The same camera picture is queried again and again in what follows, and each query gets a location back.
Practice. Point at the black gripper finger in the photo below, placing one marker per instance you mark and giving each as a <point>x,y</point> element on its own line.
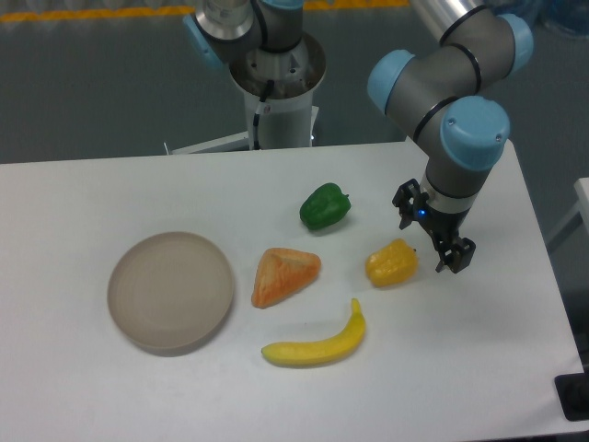
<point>410,201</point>
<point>454,254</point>

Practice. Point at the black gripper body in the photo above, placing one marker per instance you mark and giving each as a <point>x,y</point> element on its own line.
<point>440,215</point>

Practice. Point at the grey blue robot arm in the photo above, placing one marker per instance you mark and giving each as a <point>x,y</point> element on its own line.
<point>434,100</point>

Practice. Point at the yellow bell pepper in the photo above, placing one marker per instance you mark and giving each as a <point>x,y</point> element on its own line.
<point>394,264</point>

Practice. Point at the green bell pepper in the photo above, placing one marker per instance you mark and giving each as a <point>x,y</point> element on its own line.
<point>324,207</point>

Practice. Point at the white furniture at right edge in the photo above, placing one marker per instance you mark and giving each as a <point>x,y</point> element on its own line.
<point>572,220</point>

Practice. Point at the orange triangular pastry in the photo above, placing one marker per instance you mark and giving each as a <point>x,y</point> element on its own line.
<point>282,272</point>

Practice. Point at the black clamp at table edge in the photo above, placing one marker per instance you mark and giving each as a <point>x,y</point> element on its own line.
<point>572,391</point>

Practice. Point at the yellow banana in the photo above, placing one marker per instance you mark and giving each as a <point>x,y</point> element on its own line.
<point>322,352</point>

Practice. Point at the beige round plate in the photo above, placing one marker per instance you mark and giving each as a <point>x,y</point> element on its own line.
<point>170,293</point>

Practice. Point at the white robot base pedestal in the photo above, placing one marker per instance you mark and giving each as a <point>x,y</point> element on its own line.
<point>278,90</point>

